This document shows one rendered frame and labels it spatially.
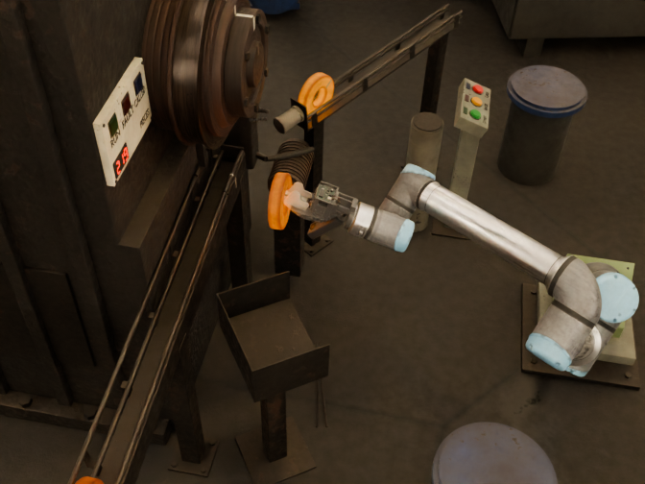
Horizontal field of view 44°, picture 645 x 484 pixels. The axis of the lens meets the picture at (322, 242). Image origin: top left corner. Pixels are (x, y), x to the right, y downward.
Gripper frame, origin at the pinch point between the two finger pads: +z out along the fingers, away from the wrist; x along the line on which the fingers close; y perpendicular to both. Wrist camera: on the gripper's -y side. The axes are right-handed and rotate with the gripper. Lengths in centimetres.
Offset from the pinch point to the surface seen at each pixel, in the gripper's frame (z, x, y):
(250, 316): -3.5, 23.5, -23.7
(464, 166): -63, -83, -33
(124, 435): 16, 64, -30
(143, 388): 16, 51, -29
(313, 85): 1, -61, -8
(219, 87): 23.5, -2.8, 24.9
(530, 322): -102, -40, -56
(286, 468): -32, 34, -78
